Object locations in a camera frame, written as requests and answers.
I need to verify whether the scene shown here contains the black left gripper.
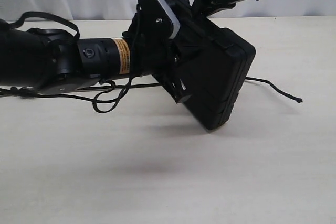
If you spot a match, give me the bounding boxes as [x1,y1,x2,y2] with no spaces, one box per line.
[122,11,191,103]

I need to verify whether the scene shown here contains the black plastic carrying case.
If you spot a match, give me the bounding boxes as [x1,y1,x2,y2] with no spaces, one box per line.
[151,0,256,131]

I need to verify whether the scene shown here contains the black cord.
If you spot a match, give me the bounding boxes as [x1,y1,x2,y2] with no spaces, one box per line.
[0,77,303,103]

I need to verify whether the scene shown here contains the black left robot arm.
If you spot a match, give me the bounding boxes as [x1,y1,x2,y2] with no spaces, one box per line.
[1,12,190,103]

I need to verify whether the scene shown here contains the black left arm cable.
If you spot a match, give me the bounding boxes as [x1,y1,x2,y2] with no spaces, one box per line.
[7,10,148,114]

